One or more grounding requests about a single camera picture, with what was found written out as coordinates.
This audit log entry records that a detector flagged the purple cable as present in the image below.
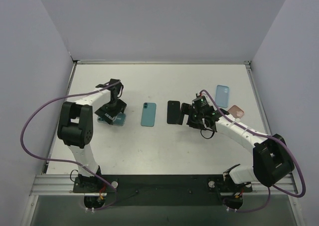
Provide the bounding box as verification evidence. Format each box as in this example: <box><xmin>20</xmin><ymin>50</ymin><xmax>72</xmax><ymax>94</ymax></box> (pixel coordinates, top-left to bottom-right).
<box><xmin>20</xmin><ymin>82</ymin><xmax>124</xmax><ymax>211</ymax></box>
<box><xmin>196</xmin><ymin>89</ymin><xmax>307</xmax><ymax>213</ymax></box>

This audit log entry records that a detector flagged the teal phone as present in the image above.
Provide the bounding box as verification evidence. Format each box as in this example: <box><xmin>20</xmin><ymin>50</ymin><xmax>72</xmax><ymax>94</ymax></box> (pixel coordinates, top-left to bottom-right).
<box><xmin>141</xmin><ymin>102</ymin><xmax>157</xmax><ymax>127</ymax></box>

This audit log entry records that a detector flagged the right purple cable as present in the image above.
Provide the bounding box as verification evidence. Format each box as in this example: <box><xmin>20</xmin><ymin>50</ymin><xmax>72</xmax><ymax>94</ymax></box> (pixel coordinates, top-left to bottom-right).
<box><xmin>196</xmin><ymin>89</ymin><xmax>307</xmax><ymax>213</ymax></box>

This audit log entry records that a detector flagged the black phone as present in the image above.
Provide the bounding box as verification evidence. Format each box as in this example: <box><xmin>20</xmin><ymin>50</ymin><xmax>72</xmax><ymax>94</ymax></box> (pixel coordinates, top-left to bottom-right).
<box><xmin>166</xmin><ymin>100</ymin><xmax>180</xmax><ymax>124</ymax></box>

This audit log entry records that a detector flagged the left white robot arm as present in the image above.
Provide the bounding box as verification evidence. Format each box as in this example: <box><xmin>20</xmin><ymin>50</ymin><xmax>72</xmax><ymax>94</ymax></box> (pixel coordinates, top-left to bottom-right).
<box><xmin>57</xmin><ymin>79</ymin><xmax>127</xmax><ymax>192</ymax></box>

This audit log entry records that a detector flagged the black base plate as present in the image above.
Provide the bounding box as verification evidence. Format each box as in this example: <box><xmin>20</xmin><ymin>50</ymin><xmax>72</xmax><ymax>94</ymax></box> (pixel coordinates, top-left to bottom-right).
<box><xmin>72</xmin><ymin>174</ymin><xmax>253</xmax><ymax>207</ymax></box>

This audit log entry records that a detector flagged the dark teal phone case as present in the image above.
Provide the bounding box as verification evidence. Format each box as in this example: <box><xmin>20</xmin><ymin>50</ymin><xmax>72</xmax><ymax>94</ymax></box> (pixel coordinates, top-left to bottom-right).
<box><xmin>97</xmin><ymin>113</ymin><xmax>126</xmax><ymax>126</ymax></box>

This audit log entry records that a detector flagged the light blue phone case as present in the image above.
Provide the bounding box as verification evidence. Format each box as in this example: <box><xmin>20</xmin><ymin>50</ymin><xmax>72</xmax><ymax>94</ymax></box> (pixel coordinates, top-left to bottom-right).
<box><xmin>215</xmin><ymin>85</ymin><xmax>230</xmax><ymax>108</ymax></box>

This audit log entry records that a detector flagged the pink phone case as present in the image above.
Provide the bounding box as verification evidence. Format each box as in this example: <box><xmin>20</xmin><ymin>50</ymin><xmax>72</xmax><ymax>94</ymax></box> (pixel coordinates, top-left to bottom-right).
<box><xmin>228</xmin><ymin>105</ymin><xmax>244</xmax><ymax>119</ymax></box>

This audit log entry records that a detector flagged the aluminium front rail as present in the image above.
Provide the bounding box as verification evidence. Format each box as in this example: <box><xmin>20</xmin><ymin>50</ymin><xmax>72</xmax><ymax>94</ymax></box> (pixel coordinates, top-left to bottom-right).
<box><xmin>29</xmin><ymin>174</ymin><xmax>299</xmax><ymax>196</ymax></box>

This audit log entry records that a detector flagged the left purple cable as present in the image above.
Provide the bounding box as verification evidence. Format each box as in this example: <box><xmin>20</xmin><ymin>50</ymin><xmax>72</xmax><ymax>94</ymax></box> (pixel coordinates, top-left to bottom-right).
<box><xmin>20</xmin><ymin>82</ymin><xmax>124</xmax><ymax>211</ymax></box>

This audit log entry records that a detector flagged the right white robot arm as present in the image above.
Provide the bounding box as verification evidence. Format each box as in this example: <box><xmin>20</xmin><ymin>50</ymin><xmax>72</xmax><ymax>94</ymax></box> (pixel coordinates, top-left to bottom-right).
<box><xmin>177</xmin><ymin>95</ymin><xmax>295</xmax><ymax>187</ymax></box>

